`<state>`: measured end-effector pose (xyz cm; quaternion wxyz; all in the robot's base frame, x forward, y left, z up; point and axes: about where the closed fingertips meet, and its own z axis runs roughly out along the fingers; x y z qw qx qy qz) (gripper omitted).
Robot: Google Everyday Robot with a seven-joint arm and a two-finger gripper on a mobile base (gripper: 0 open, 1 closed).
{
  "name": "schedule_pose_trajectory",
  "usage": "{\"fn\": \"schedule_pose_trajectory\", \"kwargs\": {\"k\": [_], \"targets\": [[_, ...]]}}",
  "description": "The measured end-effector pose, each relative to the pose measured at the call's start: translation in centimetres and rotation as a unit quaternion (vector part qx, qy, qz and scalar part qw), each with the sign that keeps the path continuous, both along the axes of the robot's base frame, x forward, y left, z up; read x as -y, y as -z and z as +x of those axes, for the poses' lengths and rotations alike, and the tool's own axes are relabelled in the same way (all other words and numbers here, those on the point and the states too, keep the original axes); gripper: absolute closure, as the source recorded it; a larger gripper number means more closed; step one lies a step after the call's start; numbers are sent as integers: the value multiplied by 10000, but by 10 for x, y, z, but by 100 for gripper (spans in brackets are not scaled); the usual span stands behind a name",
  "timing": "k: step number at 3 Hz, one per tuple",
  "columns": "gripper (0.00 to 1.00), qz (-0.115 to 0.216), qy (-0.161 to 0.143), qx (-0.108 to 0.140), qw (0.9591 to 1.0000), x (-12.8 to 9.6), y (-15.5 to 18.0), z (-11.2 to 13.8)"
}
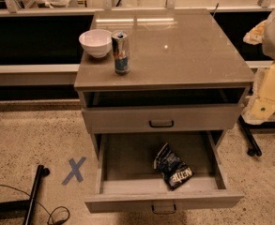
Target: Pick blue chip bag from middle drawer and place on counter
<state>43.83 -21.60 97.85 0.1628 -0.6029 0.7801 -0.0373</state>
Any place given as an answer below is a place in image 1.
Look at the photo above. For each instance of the black stand leg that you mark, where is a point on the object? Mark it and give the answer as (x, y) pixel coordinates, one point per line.
(254, 149)
(25, 208)

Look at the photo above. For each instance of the white bowl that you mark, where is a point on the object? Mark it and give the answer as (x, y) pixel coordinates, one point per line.
(96, 42)

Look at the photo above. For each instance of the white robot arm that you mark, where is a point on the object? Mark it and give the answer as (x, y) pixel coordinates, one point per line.
(261, 104)

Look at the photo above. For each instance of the closed grey drawer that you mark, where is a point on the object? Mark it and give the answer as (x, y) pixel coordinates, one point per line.
(160, 118)

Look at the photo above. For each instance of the black stand leg right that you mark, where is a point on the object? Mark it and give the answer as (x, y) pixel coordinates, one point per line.
(254, 149)

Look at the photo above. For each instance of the open grey drawer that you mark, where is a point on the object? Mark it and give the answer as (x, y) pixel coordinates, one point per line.
(127, 181)

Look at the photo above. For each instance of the grey drawer cabinet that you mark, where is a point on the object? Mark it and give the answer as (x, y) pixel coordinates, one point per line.
(177, 58)

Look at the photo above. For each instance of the silver blue drink can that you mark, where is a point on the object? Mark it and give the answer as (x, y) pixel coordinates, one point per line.
(121, 52)

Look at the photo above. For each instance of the blue tape cross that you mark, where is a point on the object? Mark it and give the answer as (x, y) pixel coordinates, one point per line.
(75, 167)

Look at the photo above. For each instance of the black stand leg left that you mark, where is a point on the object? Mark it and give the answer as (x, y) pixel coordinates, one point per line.
(25, 208)

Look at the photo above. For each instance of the blue chip bag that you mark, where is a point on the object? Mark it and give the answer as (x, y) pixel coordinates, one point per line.
(173, 170)

